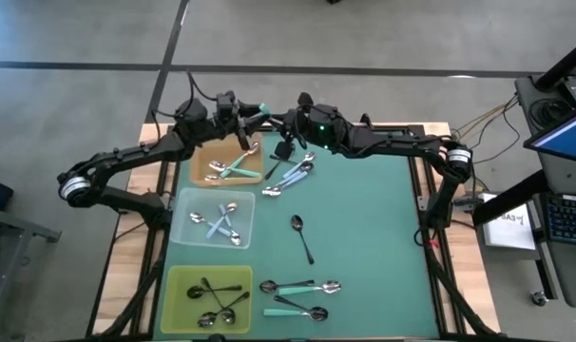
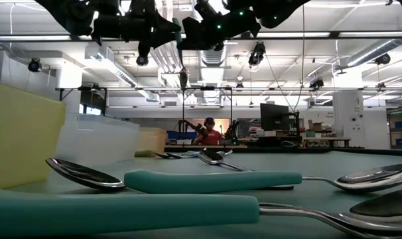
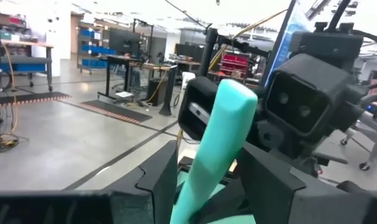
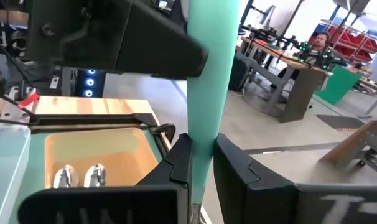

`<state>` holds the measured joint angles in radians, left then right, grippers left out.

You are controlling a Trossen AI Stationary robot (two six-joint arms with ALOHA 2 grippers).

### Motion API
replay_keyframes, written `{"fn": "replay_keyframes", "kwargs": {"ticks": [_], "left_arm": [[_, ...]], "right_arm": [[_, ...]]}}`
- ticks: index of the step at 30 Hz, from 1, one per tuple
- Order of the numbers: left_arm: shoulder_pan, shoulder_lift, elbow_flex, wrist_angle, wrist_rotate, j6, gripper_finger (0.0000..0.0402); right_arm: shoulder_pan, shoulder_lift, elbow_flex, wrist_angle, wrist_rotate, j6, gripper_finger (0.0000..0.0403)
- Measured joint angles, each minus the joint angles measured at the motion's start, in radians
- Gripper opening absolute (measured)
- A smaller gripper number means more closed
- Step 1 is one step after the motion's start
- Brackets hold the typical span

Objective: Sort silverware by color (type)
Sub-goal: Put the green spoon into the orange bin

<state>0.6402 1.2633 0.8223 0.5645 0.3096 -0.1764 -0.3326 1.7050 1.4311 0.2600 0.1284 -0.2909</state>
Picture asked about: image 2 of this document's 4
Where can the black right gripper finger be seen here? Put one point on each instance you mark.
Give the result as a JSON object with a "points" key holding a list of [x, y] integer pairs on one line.
{"points": [[192, 26], [192, 41]]}

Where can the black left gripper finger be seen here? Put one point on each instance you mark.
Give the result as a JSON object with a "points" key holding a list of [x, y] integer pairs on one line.
{"points": [[164, 27], [161, 38]]}

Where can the dark metal spoon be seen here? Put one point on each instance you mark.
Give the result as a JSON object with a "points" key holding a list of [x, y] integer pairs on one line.
{"points": [[85, 176], [211, 156], [161, 155]]}

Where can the black background robot arm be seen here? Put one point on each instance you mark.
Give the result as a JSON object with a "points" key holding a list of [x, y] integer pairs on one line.
{"points": [[233, 131], [187, 124]]}

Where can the blue storage bins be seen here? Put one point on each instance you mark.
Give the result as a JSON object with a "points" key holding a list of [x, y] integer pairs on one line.
{"points": [[174, 135]]}

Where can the person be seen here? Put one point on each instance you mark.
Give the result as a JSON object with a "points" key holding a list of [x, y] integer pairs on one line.
{"points": [[211, 136]]}

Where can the black background monitor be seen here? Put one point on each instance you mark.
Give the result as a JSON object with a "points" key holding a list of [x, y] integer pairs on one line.
{"points": [[274, 117]]}

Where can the orange plastic bin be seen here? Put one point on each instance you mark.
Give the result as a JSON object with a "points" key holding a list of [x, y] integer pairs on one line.
{"points": [[153, 142]]}

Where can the clear plastic bin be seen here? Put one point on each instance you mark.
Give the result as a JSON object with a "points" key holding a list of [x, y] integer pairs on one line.
{"points": [[98, 142]]}

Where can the black monitor stand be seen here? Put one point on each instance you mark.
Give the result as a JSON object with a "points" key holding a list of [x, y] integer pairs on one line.
{"points": [[298, 129]]}

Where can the cardboard box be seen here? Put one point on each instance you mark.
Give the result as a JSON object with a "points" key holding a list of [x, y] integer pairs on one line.
{"points": [[316, 127]]}

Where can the white pillar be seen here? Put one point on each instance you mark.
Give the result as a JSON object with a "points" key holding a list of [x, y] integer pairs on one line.
{"points": [[348, 109]]}

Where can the yellow plastic bin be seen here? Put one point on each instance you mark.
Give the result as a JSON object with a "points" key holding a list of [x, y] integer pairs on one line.
{"points": [[22, 139]]}

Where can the green table mat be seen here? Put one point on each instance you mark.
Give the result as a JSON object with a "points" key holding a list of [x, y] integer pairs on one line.
{"points": [[304, 166]]}

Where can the storage shelf with bins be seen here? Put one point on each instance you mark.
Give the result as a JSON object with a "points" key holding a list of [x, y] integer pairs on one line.
{"points": [[401, 132]]}

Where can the silver ribbed ceiling duct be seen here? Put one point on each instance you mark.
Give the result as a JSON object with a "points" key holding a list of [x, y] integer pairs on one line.
{"points": [[214, 59]]}

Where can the black ceiling camera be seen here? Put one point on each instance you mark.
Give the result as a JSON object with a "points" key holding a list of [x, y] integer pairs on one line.
{"points": [[142, 60], [316, 83], [34, 65], [382, 59], [256, 54]]}

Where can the white rectangular ceiling duct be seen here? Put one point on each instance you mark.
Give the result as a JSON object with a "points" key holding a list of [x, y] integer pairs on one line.
{"points": [[121, 74]]}

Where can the black metal station frame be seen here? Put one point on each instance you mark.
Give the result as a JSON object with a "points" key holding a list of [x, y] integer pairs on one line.
{"points": [[154, 89]]}

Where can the slanted silver ceiling duct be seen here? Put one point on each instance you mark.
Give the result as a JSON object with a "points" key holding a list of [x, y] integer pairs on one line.
{"points": [[370, 53]]}

